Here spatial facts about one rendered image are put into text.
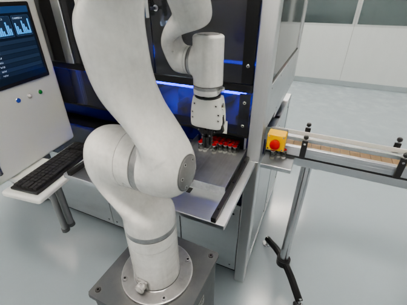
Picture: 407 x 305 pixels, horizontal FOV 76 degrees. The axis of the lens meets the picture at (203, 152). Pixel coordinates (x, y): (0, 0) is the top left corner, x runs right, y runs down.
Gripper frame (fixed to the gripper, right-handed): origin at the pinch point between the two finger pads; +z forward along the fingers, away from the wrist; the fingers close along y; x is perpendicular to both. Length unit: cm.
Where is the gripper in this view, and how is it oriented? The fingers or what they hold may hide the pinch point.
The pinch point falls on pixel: (207, 140)
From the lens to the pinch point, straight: 83.7
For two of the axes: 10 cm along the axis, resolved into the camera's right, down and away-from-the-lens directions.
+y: -9.2, -2.1, 3.4
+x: -4.0, 4.8, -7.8
